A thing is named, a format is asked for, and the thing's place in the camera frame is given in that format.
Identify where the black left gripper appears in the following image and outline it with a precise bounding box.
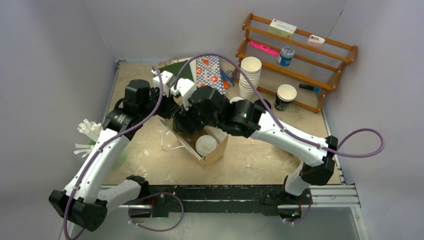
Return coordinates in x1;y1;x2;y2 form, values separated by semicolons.
139;86;180;119

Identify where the brown kraft paper bag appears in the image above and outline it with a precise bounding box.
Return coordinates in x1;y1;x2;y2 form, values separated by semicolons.
160;119;229;170

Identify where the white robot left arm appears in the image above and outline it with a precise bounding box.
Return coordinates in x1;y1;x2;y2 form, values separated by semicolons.
48;78;178;232

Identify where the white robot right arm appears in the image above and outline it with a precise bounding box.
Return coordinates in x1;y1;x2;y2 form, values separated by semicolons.
170;86;338;204

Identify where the green paper bag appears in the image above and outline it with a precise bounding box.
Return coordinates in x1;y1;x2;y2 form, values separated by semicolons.
159;60;194;82

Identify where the blue checkered paper bag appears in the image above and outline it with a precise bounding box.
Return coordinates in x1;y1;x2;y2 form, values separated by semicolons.
195;55;227;94

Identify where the green cup of stirrers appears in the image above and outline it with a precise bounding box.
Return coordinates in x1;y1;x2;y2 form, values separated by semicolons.
73;119;128;169

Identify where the white paper cup stack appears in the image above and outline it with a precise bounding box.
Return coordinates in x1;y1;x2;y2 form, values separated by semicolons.
239;56;262;100

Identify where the black cup with white cup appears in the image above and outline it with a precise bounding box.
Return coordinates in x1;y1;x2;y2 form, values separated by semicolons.
274;84;297;111

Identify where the pink highlighter pen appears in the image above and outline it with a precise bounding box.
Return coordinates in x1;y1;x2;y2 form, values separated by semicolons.
249;40;280;57

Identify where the blue lidded jar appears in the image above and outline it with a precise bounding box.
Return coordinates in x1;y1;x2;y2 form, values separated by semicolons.
277;46;295;67

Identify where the wooden shelf rack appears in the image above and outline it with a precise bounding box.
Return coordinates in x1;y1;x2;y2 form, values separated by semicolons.
235;12;358;114

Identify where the white green box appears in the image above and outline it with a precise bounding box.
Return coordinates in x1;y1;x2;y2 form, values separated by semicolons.
268;19;297;39

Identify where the black blue marker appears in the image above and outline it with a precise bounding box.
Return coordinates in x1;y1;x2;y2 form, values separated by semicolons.
299;83;321;92

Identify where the pink white tape dispenser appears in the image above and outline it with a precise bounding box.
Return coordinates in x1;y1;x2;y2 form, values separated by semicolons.
307;34;326;48

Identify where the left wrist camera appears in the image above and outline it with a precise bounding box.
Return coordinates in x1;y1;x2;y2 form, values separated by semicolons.
152;68;176;97

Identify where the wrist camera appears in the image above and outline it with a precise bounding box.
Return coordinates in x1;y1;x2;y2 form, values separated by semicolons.
152;68;176;97
170;78;197;111

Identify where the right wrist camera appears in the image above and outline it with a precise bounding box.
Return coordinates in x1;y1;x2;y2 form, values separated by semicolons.
170;78;197;111

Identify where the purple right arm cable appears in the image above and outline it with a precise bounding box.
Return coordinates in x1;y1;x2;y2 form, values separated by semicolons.
172;53;386;159

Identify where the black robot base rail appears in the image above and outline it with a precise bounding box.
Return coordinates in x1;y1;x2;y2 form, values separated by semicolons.
127;175;313;222

